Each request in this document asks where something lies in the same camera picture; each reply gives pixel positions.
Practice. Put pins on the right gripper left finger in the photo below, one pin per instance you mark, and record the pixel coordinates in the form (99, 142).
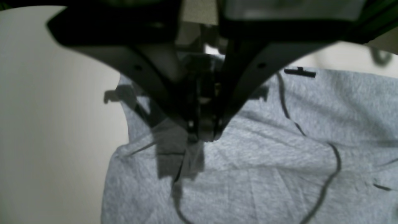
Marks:
(136, 38)

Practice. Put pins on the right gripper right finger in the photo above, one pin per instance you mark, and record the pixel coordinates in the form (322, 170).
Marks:
(263, 36)

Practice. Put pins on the grey T-shirt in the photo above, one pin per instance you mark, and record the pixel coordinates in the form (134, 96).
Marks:
(303, 150)

